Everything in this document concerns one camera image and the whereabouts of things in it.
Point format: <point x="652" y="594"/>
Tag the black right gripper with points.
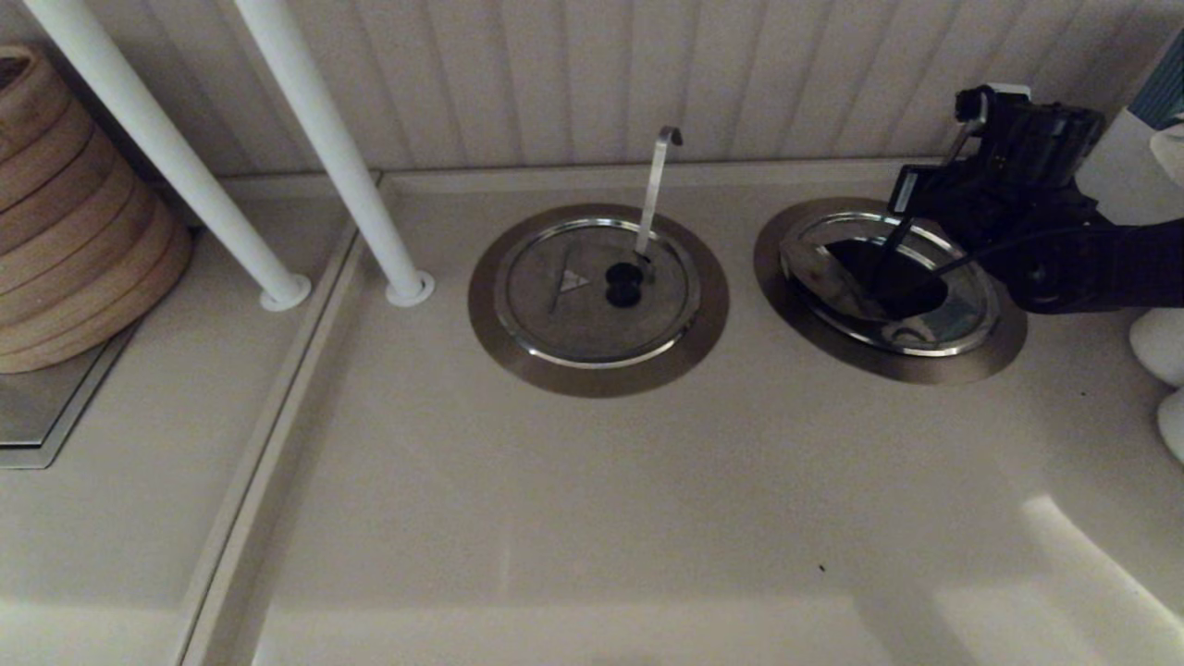
<point x="999" y="208"/>

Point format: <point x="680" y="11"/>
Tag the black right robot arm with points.
<point x="1128" y="264"/>

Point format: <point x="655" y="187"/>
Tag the white box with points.
<point x="1133" y="176"/>

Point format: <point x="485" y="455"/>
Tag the white tissue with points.
<point x="1173" y="157"/>

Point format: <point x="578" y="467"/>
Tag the blue striped container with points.
<point x="1167" y="92"/>

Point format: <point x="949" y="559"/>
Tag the white metal pole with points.
<point x="185" y="176"/>
<point x="338" y="148"/>

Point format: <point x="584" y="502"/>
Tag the stacked bamboo steamer baskets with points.
<point x="74" y="231"/>

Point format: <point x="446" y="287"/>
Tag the flat steel counter plate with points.
<point x="37" y="407"/>

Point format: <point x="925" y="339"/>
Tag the right wrist camera unit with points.
<point x="1045" y="134"/>

